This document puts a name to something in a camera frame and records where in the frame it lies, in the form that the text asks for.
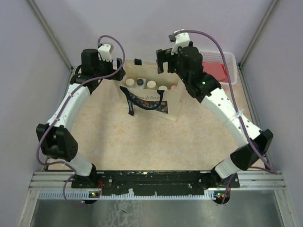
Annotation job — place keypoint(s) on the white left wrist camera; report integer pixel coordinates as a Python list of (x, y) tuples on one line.
[(105, 51)]

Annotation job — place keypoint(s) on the white bottle dark cap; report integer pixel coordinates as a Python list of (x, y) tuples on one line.
[(140, 83)]

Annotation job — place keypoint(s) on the green bottle beige cap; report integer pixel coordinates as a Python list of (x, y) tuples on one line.
[(151, 85)]

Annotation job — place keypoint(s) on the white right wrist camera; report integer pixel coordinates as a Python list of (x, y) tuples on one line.
[(180, 39)]

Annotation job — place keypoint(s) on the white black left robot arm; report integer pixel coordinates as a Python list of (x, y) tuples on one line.
[(55, 138)]

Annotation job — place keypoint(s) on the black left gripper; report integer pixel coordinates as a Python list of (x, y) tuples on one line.
[(118, 76)]

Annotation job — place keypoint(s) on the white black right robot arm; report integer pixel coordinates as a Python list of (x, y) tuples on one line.
[(252, 141)]

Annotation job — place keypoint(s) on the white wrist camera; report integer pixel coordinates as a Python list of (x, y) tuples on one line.
[(180, 39), (105, 51)]

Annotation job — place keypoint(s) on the red cloth in basket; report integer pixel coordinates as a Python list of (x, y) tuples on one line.
[(217, 70)]

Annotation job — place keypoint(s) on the beige bottle cream cap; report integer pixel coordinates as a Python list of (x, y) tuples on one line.
[(130, 83)]

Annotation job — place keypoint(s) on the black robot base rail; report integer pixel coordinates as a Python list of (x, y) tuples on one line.
[(149, 183)]

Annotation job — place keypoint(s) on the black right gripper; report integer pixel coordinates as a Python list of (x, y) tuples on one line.
[(162, 56)]

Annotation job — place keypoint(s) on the beige canvas tote bag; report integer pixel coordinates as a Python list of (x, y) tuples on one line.
[(161, 103)]

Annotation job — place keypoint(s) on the white plastic mesh basket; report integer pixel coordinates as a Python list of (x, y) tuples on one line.
[(215, 56)]

